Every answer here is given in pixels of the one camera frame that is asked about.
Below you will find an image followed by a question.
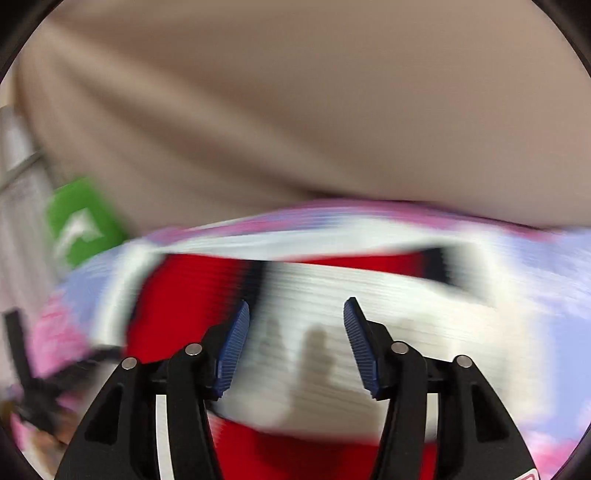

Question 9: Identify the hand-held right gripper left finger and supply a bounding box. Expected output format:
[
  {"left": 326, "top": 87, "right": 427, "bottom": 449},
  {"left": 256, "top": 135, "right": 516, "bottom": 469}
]
[{"left": 55, "top": 300, "right": 251, "bottom": 480}]

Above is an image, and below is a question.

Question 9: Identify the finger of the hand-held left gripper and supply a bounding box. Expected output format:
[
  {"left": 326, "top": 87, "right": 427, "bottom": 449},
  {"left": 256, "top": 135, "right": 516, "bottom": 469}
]
[{"left": 2, "top": 309, "right": 125, "bottom": 435}]

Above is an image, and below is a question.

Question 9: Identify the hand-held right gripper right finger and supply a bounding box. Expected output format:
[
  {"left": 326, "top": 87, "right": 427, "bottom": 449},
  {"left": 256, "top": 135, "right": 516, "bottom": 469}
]
[{"left": 342, "top": 296, "right": 539, "bottom": 480}]

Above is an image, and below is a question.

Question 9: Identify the white and red knitted sweater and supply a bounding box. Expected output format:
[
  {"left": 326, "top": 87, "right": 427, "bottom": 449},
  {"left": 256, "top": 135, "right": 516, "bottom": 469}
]
[{"left": 95, "top": 231, "right": 504, "bottom": 480}]

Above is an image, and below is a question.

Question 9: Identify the white satin curtain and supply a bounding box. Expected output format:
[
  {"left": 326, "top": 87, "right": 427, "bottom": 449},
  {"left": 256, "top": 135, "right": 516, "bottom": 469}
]
[{"left": 0, "top": 105, "right": 70, "bottom": 370}]

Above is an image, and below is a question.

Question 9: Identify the green cushion with white mark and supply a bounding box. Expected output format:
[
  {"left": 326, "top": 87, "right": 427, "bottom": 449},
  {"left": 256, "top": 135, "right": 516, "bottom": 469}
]
[{"left": 46, "top": 178, "right": 129, "bottom": 269}]

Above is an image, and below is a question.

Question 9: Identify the grey metal rod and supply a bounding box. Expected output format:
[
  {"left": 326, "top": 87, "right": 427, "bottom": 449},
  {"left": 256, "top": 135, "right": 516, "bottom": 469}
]
[{"left": 0, "top": 150, "right": 47, "bottom": 191}]

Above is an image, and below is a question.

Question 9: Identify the pink floral bedsheet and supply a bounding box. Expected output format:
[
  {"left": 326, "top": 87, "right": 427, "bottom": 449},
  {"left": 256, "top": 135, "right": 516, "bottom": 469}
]
[{"left": 9, "top": 198, "right": 591, "bottom": 480}]

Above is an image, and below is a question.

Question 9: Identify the beige curtain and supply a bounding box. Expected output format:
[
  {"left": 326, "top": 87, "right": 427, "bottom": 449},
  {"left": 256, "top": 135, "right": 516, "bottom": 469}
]
[{"left": 14, "top": 0, "right": 591, "bottom": 232}]

